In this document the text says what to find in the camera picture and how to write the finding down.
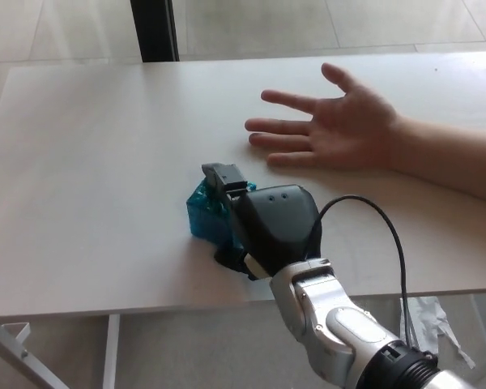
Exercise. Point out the black door frame post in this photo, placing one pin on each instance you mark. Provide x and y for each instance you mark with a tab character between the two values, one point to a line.
154	28

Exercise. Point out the white slanted table leg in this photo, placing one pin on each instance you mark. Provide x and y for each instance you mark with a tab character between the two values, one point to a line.
16	358

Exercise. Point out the bare person forearm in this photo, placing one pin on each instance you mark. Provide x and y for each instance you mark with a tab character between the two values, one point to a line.
449	154

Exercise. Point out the bare person hand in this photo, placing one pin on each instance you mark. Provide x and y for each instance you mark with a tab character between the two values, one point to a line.
348	129

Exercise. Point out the blue foil-wrapped cube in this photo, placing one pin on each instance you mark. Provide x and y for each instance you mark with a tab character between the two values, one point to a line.
204	221

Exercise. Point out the white metal hook bracket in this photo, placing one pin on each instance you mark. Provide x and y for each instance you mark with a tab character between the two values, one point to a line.
23	330

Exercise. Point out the white straight table leg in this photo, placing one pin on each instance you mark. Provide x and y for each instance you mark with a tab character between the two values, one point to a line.
111	352

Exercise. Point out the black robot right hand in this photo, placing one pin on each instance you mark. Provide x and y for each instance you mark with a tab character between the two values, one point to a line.
275	227

